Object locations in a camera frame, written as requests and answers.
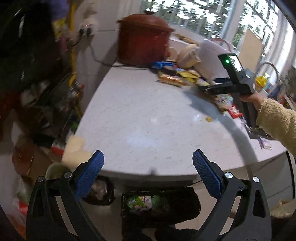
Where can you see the white pink rice cooker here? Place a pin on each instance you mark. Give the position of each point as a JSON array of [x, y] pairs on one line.
[[210, 67]]

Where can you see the yellow dish soap bottle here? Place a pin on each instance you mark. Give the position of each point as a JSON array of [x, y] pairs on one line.
[[260, 82]]

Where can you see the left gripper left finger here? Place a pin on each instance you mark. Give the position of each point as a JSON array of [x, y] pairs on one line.
[[44, 220]]

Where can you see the red small wrapper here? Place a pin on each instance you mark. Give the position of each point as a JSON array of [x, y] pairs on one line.
[[234, 112]]

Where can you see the right cream sleeve forearm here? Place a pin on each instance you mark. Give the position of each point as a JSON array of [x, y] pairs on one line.
[[278, 122]]

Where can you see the red ceramic stew pot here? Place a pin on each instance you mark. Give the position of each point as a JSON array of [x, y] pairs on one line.
[[142, 39]]

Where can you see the right hand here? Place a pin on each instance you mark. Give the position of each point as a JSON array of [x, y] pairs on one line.
[[254, 98]]

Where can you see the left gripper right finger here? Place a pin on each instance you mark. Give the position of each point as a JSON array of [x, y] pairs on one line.
[[252, 220]]

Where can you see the wooden cutting board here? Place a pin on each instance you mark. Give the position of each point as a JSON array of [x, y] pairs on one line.
[[250, 51]]

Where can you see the steel kitchen faucet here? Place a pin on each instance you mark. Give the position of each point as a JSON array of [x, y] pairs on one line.
[[266, 68]]

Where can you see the orange yellow snack wrapper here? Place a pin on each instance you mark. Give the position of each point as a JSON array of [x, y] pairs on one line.
[[179, 79]]

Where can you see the blue snack wrapper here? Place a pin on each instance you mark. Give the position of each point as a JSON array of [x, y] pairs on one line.
[[161, 64]]

